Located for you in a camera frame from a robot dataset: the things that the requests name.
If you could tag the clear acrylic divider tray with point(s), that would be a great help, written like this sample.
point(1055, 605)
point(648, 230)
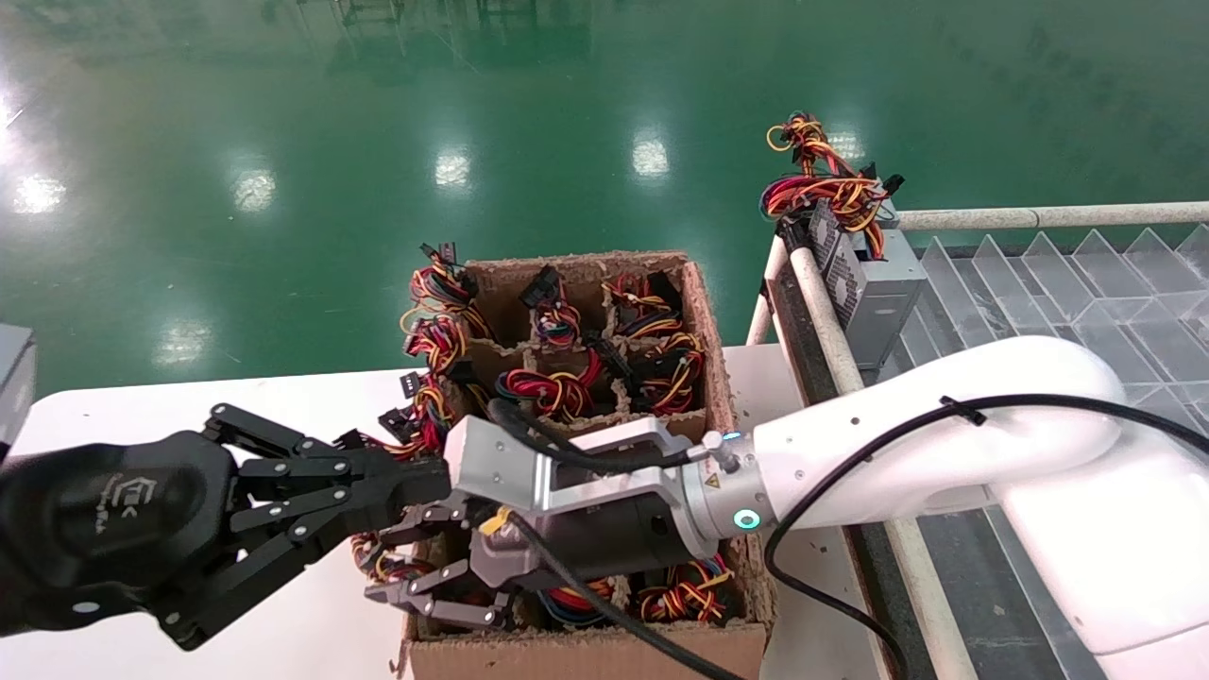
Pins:
point(1001, 302)

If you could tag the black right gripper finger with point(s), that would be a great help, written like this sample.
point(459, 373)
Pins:
point(434, 524)
point(444, 604)

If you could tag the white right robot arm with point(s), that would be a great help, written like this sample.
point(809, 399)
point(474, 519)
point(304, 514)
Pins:
point(945, 434)

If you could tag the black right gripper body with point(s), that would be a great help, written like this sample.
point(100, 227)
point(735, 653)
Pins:
point(604, 543)

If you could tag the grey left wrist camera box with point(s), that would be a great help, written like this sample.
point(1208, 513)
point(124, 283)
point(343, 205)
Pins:
point(17, 378)

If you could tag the brown cardboard box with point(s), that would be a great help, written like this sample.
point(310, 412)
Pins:
point(586, 656)

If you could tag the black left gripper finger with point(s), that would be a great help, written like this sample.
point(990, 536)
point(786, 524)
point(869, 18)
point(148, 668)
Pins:
point(321, 463)
point(312, 534)

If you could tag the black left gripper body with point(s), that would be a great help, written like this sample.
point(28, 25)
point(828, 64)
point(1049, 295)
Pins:
point(104, 519)

